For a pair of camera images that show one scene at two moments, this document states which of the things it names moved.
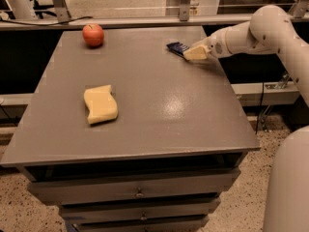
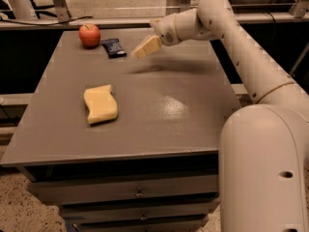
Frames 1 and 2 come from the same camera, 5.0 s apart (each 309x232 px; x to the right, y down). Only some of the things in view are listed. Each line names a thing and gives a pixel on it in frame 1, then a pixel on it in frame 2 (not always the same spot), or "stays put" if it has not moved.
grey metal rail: x=99 y=21 stays put
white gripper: x=216 y=44 to x=164 y=29
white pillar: x=19 y=1 stays put
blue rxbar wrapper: x=178 y=47 to x=113 y=48
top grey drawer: x=167 y=187 stays put
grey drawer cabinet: x=176 y=148 stays put
